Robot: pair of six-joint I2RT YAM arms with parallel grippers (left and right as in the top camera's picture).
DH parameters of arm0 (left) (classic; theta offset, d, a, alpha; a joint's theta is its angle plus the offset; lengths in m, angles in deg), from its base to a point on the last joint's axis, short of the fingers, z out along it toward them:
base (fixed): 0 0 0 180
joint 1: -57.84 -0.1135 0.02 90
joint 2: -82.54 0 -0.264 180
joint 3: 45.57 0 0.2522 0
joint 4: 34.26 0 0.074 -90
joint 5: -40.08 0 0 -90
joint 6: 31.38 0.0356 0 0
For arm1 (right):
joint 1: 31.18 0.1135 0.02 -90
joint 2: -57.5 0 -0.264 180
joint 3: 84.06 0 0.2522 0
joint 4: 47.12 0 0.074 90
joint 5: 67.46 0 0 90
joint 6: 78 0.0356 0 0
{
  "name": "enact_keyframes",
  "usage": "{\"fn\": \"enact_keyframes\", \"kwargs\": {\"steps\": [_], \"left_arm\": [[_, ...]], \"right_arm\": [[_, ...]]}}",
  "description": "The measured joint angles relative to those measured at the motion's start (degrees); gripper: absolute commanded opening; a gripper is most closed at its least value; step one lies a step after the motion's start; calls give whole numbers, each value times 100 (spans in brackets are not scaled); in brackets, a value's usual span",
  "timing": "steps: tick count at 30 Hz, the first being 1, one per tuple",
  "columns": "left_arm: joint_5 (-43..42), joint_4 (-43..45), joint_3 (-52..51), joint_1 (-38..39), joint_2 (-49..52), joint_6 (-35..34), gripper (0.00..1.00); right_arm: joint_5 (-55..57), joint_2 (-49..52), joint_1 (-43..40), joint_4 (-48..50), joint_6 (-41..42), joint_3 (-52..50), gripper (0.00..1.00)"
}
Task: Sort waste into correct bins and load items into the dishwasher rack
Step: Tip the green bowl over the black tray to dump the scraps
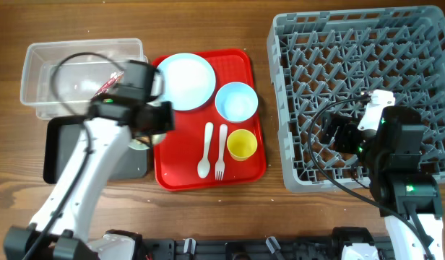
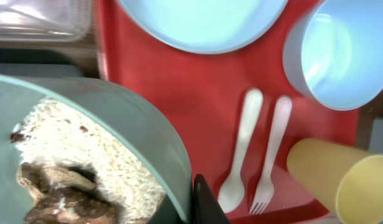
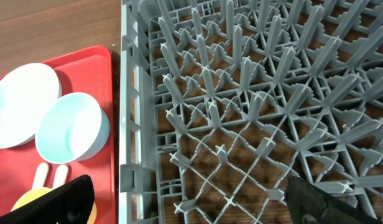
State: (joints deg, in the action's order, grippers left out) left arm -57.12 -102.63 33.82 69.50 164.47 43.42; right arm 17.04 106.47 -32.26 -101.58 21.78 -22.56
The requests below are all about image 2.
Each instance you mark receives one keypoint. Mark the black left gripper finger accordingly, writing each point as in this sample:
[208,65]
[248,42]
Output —
[205,206]

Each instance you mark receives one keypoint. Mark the white plastic spoon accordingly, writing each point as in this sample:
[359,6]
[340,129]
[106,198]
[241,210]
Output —
[232,191]

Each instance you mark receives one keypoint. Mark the white plastic fork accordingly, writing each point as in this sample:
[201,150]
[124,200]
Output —
[265,188]

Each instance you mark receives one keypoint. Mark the rice and food scraps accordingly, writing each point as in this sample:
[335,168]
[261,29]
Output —
[58,135]

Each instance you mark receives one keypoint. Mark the yellow plastic cup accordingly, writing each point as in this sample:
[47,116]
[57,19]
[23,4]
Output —
[346,180]

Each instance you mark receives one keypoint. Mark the light blue plate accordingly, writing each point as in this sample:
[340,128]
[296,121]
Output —
[204,26]

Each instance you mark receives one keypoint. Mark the light blue bowl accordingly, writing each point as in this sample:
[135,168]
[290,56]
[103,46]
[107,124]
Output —
[334,53]

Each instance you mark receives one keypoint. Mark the mint green bowl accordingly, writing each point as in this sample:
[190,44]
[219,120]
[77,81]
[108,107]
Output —
[135,122]

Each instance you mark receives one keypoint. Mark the black food waste tray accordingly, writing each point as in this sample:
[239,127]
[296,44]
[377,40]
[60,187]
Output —
[37,63]

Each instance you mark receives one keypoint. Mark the clear plastic waste bin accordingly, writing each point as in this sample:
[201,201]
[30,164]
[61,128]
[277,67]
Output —
[44,20]

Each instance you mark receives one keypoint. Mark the red serving tray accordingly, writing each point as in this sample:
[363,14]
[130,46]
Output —
[202,95]

